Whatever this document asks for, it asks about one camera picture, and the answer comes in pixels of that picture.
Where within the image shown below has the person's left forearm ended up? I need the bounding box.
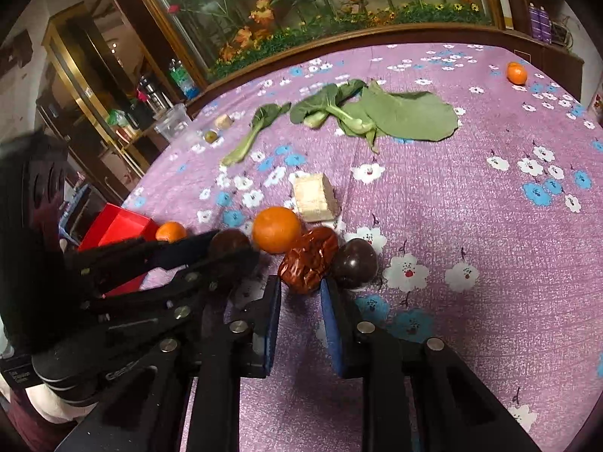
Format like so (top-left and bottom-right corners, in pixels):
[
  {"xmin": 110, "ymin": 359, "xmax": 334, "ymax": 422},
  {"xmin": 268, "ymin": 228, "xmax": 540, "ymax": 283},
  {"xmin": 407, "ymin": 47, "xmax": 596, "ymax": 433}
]
[{"xmin": 0, "ymin": 379, "xmax": 101, "ymax": 452}]

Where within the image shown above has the red plastic box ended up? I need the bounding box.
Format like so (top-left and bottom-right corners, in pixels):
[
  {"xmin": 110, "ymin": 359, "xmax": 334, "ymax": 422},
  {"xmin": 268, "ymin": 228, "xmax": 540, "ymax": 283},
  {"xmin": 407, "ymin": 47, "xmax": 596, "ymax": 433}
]
[{"xmin": 77, "ymin": 202, "xmax": 159, "ymax": 295}]

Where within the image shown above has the glass case with artificial flowers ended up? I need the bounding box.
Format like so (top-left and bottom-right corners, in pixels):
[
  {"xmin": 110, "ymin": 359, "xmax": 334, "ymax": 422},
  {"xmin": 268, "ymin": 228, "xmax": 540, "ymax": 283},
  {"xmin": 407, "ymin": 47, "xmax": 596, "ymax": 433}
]
[{"xmin": 94, "ymin": 0, "xmax": 508, "ymax": 91}]

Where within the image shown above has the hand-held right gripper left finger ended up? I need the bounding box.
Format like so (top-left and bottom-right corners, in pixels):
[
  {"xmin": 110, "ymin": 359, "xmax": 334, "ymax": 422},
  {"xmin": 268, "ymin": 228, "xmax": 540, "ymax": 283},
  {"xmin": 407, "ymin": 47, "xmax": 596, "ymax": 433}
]
[{"xmin": 57, "ymin": 275, "xmax": 283, "ymax": 452}]

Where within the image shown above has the bok choy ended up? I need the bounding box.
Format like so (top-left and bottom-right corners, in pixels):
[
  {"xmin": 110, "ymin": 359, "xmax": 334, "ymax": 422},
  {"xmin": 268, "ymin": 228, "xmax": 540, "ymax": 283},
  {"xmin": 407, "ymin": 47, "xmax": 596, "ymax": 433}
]
[{"xmin": 289, "ymin": 78, "xmax": 380, "ymax": 154}]

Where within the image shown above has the clear plastic cup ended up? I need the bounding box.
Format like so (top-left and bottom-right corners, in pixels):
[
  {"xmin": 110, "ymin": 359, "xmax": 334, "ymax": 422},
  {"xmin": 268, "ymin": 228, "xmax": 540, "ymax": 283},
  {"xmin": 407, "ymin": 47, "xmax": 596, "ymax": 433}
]
[{"xmin": 154, "ymin": 102, "xmax": 193, "ymax": 142}]

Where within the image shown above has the steel thermos flask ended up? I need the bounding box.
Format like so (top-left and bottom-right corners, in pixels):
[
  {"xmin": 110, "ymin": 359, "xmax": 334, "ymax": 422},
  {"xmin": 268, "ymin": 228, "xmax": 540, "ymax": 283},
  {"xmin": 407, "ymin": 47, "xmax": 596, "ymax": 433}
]
[{"xmin": 138, "ymin": 73, "xmax": 171, "ymax": 114}]

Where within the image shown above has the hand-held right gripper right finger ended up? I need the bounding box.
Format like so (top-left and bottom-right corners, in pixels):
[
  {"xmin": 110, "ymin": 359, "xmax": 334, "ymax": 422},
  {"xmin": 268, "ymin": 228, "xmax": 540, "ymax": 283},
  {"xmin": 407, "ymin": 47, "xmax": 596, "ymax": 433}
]
[{"xmin": 320, "ymin": 278, "xmax": 543, "ymax": 452}]

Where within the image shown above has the gold framed glass cabinet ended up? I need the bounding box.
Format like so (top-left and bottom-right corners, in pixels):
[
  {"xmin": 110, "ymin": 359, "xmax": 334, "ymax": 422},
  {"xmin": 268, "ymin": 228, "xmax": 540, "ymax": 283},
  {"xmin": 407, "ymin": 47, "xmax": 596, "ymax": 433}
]
[{"xmin": 37, "ymin": 1, "xmax": 163, "ymax": 196}]

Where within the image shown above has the small tangerine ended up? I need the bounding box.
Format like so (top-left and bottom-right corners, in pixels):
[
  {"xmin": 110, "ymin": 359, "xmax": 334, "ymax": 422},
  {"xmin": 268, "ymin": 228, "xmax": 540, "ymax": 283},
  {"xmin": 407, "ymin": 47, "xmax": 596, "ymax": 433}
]
[
  {"xmin": 506, "ymin": 61, "xmax": 528, "ymax": 86},
  {"xmin": 155, "ymin": 221, "xmax": 188, "ymax": 244}
]

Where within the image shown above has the medium orange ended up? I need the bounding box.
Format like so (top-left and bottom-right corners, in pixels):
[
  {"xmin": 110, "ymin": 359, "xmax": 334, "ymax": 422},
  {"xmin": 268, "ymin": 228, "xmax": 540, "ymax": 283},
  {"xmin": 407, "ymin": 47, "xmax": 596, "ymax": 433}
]
[{"xmin": 251, "ymin": 206, "xmax": 302, "ymax": 254}]

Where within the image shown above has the wrinkled red date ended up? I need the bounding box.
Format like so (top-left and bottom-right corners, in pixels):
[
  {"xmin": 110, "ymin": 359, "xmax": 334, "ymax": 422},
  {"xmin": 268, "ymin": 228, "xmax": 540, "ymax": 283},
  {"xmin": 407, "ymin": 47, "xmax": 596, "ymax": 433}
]
[{"xmin": 277, "ymin": 234, "xmax": 336, "ymax": 296}]

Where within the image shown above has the clear plastic water bottle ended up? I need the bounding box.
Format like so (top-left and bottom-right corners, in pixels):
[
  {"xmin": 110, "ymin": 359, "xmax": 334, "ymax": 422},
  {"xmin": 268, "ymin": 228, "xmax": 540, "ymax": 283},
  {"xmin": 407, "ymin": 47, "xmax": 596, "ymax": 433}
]
[{"xmin": 168, "ymin": 59, "xmax": 199, "ymax": 101}]

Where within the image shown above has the slim bok choy stalk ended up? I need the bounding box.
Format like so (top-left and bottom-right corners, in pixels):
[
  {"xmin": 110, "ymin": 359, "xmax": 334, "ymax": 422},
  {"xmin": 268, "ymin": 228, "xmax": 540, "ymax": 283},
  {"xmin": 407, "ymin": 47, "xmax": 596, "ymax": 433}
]
[{"xmin": 219, "ymin": 102, "xmax": 293, "ymax": 167}]

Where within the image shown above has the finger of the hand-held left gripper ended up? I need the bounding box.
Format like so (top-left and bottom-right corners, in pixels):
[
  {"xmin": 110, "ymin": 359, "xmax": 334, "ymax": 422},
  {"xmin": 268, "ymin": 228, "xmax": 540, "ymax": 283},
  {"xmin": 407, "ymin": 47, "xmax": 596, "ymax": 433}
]
[
  {"xmin": 66, "ymin": 230, "xmax": 223, "ymax": 293},
  {"xmin": 84, "ymin": 249, "xmax": 261, "ymax": 314}
]

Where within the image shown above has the dark purple plum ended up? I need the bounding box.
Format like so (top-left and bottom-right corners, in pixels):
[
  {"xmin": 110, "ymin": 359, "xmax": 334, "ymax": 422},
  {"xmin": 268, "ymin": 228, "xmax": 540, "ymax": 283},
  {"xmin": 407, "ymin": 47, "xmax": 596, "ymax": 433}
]
[
  {"xmin": 330, "ymin": 238, "xmax": 379, "ymax": 290},
  {"xmin": 208, "ymin": 228, "xmax": 253, "ymax": 274}
]

